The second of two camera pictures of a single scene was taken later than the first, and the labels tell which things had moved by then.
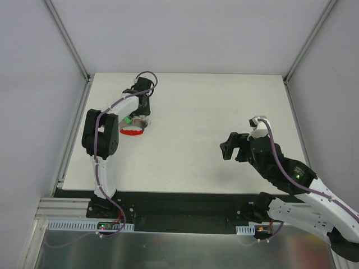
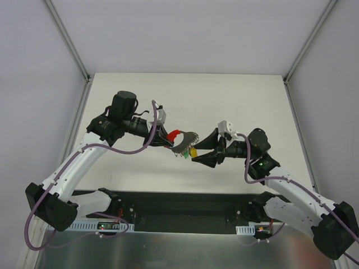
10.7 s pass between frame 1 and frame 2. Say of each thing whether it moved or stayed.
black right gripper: moved
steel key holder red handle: moved
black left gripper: moved
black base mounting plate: stayed
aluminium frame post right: stayed
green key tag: moved
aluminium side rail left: stayed
